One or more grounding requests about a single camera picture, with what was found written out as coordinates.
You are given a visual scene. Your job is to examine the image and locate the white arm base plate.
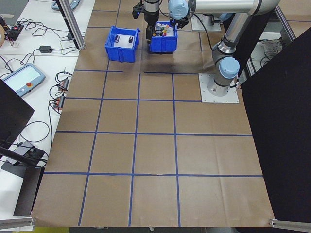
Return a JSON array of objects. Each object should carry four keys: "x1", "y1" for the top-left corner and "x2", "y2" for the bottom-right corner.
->
[
  {"x1": 198, "y1": 73, "x2": 240, "y2": 104},
  {"x1": 191, "y1": 14, "x2": 222, "y2": 32}
]

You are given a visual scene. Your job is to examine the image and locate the light blue teach pendant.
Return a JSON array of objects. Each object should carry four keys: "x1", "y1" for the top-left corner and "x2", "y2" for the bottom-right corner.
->
[
  {"x1": 0, "y1": 62, "x2": 46, "y2": 98},
  {"x1": 50, "y1": 0, "x2": 82, "y2": 12}
]

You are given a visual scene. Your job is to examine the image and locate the black flat board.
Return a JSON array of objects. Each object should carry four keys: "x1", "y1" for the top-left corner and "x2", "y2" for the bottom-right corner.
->
[{"x1": 13, "y1": 166, "x2": 45, "y2": 217}]

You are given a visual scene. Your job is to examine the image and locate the blue push-button bin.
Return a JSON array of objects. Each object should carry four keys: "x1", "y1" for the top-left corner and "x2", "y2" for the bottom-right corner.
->
[{"x1": 148, "y1": 21, "x2": 178, "y2": 54}]

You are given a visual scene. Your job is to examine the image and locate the black looped table cable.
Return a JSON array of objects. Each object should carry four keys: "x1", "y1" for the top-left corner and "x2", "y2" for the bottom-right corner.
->
[{"x1": 4, "y1": 120, "x2": 51, "y2": 146}]

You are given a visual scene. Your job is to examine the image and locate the aluminium frame bar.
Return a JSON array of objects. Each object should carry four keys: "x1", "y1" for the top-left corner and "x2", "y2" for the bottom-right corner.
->
[
  {"x1": 274, "y1": 6, "x2": 297, "y2": 42},
  {"x1": 245, "y1": 57, "x2": 256, "y2": 75}
]

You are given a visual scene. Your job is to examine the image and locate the aluminium profile bar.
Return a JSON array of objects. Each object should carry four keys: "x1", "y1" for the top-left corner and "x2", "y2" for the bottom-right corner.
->
[
  {"x1": 0, "y1": 216, "x2": 37, "y2": 232},
  {"x1": 268, "y1": 218, "x2": 311, "y2": 233}
]

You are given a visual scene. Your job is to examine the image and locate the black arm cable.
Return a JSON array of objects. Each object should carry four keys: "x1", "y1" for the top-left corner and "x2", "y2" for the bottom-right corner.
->
[{"x1": 193, "y1": 12, "x2": 214, "y2": 50}]

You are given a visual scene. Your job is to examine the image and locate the black red circuit board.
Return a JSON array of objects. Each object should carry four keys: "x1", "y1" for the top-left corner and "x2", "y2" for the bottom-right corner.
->
[{"x1": 4, "y1": 20, "x2": 25, "y2": 41}]

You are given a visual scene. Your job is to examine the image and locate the black frame cover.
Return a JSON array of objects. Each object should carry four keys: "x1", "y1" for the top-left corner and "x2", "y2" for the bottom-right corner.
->
[{"x1": 239, "y1": 28, "x2": 311, "y2": 229}]

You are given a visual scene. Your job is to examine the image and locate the black flat panel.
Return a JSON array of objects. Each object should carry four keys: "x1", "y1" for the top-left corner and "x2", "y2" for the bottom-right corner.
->
[{"x1": 0, "y1": 79, "x2": 35, "y2": 146}]

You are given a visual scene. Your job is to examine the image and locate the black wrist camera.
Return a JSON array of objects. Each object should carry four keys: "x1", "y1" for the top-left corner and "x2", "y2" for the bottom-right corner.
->
[{"x1": 132, "y1": 2, "x2": 144, "y2": 19}]

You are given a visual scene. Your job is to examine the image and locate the pile of small mixed parts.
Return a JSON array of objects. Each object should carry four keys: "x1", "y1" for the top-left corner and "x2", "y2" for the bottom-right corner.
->
[{"x1": 155, "y1": 23, "x2": 176, "y2": 37}]

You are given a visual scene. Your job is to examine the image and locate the aluminium profile post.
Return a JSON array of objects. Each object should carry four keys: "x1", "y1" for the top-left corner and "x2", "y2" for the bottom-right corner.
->
[{"x1": 55, "y1": 0, "x2": 86, "y2": 50}]

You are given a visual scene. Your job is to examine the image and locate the small black red adapter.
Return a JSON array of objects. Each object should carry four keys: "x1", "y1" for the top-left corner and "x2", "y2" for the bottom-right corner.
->
[
  {"x1": 54, "y1": 95, "x2": 66, "y2": 109},
  {"x1": 59, "y1": 77, "x2": 71, "y2": 92}
]

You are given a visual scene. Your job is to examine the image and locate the blue battery bin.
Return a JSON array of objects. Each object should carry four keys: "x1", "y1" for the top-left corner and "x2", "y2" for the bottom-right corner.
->
[{"x1": 104, "y1": 25, "x2": 142, "y2": 63}]

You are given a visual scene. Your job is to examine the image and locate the black cylinders in far bin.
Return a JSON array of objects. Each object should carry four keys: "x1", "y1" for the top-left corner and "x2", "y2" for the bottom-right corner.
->
[{"x1": 110, "y1": 33, "x2": 136, "y2": 49}]

